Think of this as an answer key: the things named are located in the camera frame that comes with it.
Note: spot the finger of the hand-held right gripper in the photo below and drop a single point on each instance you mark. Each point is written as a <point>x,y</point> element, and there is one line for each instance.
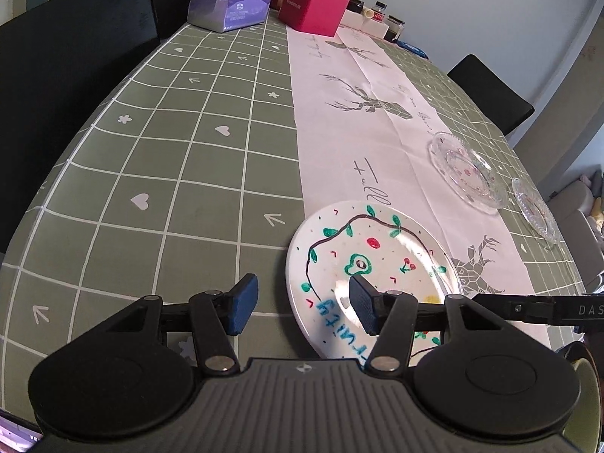
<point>557,310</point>

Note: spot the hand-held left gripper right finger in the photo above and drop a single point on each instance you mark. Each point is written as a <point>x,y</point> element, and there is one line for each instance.
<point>363,304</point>

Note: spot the white box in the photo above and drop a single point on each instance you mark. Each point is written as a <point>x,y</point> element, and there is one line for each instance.
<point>376,29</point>
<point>351,20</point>

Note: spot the glowing screen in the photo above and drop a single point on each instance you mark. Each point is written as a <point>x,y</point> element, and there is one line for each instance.
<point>14,434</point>

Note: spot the small green ceramic bowl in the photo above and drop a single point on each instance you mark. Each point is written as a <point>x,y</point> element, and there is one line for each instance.
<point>587,396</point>

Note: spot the sofa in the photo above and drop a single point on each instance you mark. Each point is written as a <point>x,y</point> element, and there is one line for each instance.
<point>573,217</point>

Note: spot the black jar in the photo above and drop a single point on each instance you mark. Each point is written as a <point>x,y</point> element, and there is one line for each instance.
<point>355,5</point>

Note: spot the small ink bottle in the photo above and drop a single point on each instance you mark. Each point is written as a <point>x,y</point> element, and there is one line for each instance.
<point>379,11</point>

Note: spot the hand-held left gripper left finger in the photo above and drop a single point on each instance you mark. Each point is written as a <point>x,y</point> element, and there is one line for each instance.
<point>243,304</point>

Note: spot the green checked tablecloth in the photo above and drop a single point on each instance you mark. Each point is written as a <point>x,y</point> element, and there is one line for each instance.
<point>188,151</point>

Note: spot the white painted fruit plate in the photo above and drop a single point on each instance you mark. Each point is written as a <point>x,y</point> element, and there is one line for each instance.
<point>377,255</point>

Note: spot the clear glass plate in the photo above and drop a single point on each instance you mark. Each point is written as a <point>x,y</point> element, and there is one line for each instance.
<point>467,170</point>
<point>538,210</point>

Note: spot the blue flat packet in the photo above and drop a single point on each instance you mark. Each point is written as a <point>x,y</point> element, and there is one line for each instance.
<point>413,48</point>

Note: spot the glass jar dark lid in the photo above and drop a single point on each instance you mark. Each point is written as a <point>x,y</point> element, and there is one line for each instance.
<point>394,29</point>

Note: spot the pink cube box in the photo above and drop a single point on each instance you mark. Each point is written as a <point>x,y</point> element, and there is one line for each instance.
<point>311,9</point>

